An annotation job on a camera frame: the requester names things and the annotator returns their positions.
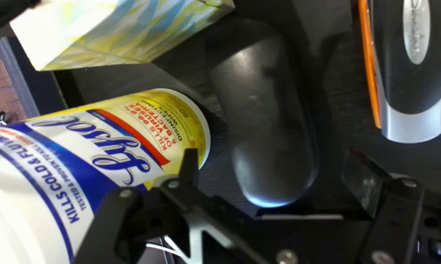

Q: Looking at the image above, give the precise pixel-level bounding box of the Lysol wipes canister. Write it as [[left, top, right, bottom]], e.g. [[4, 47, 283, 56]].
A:
[[0, 87, 214, 264]]

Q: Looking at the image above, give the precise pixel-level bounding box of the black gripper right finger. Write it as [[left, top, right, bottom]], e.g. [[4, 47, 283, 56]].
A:
[[342, 148, 441, 264]]

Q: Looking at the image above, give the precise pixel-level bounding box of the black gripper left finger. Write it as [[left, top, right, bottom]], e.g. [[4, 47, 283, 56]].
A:
[[74, 147, 262, 264]]

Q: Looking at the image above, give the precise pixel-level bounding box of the black computer mouse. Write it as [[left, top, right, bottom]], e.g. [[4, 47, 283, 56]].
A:
[[209, 35, 323, 210]]

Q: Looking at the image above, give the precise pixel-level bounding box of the black smartphone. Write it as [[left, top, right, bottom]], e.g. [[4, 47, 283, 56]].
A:
[[355, 0, 441, 145]]

